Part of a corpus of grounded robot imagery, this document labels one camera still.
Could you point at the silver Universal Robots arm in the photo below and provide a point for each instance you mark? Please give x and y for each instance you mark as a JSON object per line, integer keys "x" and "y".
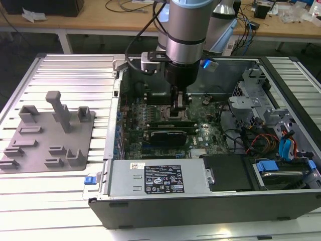
{"x": 185, "y": 30}

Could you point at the green RAM stick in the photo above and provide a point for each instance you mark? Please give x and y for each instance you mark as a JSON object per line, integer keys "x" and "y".
{"x": 193, "y": 129}

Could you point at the round coin battery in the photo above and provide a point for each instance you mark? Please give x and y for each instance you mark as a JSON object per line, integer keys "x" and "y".
{"x": 205, "y": 102}

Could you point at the CPU socket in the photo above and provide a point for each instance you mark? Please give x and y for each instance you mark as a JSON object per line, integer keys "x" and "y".
{"x": 165, "y": 114}

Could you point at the green motherboard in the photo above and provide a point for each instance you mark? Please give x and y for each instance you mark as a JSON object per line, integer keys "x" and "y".
{"x": 213, "y": 120}

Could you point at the black graphics card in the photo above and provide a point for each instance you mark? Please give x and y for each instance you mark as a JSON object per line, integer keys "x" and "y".
{"x": 168, "y": 136}

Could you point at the silver metal drive cage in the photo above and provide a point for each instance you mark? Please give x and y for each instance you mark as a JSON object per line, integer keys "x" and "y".
{"x": 248, "y": 103}

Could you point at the silver finned heatsink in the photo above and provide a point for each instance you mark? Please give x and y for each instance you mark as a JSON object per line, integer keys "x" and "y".
{"x": 199, "y": 153}

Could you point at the small black box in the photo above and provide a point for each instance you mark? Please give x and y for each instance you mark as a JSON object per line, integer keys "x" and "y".
{"x": 262, "y": 11}

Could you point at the silver power supply unit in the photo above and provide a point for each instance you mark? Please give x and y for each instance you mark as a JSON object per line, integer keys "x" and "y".
{"x": 120, "y": 175}

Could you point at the wooden workbench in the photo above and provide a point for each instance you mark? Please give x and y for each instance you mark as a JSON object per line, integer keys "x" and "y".
{"x": 75, "y": 23}

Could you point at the hard disk in blue carrier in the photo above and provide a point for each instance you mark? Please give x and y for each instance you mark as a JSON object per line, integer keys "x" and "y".
{"x": 267, "y": 166}

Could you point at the clear plastic bags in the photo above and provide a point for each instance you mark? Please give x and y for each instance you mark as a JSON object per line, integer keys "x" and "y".
{"x": 296, "y": 13}

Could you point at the open black PC case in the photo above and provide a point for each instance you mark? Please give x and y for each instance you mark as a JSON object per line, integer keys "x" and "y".
{"x": 175, "y": 213}

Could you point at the blue case latch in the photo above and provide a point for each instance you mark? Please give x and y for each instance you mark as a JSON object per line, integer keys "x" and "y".
{"x": 90, "y": 180}

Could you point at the black equipment box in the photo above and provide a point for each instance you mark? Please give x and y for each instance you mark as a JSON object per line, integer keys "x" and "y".
{"x": 37, "y": 7}

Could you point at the crumpled white paper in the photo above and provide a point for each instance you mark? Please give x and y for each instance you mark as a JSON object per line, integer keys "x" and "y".
{"x": 33, "y": 15}

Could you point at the grey parts rack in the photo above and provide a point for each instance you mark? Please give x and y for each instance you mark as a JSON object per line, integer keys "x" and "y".
{"x": 40, "y": 155}

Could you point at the small camera with blue light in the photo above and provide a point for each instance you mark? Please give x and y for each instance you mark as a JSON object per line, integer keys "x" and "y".
{"x": 209, "y": 64}

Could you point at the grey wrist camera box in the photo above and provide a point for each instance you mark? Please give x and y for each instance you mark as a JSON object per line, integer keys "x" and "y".
{"x": 150, "y": 65}

